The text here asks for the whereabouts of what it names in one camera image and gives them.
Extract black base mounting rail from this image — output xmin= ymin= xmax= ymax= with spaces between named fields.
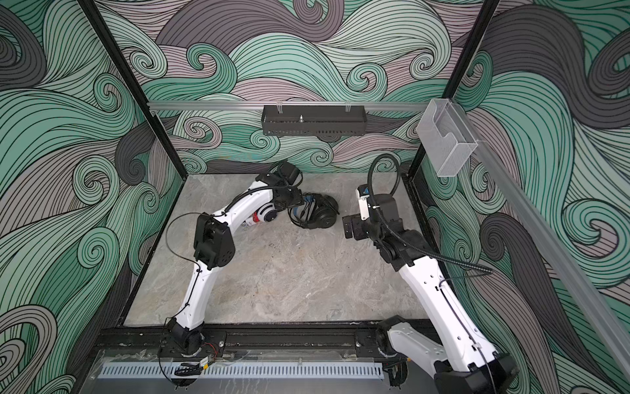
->
xmin=94 ymin=320 xmax=397 ymax=360

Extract white slotted cable duct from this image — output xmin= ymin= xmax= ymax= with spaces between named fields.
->
xmin=97 ymin=362 xmax=385 ymax=380

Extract black vertical frame post left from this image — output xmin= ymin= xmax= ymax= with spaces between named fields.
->
xmin=77 ymin=0 xmax=188 ymax=181

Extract black and blue headphones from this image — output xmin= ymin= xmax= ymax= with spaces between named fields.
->
xmin=287 ymin=193 xmax=340 ymax=230

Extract black perforated wall tray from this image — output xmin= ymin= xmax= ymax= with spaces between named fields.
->
xmin=261 ymin=105 xmax=368 ymax=142

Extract black vertical frame post right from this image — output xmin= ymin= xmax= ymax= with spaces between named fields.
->
xmin=402 ymin=0 xmax=500 ymax=196

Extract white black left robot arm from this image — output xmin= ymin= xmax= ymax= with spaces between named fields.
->
xmin=165 ymin=161 xmax=303 ymax=357

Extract black vertical frame post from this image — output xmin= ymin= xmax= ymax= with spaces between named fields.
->
xmin=402 ymin=0 xmax=500 ymax=196
xmin=77 ymin=0 xmax=188 ymax=181

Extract grey mesh wall holder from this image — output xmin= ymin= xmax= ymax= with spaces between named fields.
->
xmin=416 ymin=98 xmax=478 ymax=177

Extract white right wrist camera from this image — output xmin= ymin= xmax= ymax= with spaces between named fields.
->
xmin=356 ymin=184 xmax=370 ymax=221

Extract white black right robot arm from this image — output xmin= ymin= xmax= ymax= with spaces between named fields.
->
xmin=342 ymin=154 xmax=519 ymax=393

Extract white and black headphones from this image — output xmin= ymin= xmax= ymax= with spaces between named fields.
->
xmin=242 ymin=203 xmax=278 ymax=227

